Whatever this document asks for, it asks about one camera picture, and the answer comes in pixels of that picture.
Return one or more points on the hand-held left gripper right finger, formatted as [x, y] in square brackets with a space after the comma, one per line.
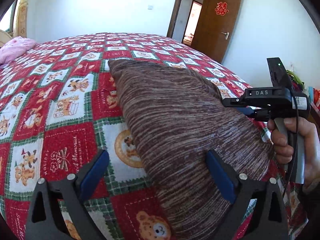
[221, 178]

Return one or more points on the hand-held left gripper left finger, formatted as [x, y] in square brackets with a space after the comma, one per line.
[95, 172]

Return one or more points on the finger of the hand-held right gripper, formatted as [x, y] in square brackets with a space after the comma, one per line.
[252, 112]
[233, 101]

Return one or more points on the brown knit sweater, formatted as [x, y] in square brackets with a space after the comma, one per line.
[175, 130]

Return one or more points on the colourful clothes pile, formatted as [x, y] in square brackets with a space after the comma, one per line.
[297, 78]

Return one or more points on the person's right hand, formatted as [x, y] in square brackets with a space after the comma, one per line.
[292, 142]

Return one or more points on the brown wooden door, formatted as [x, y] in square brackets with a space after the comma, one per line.
[212, 42]

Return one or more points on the red printed bedspread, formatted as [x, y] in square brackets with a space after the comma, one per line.
[62, 105]

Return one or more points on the red paper door decoration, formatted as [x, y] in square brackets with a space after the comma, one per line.
[221, 8]

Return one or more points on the pink pillow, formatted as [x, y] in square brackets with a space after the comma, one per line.
[15, 50]

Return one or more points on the cream wooden headboard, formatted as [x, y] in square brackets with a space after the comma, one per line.
[3, 37]

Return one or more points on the patterned curtain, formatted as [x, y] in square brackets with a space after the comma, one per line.
[22, 15]

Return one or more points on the window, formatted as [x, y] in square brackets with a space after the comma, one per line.
[8, 17]

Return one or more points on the brown door frame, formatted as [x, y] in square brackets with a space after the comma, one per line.
[175, 10]

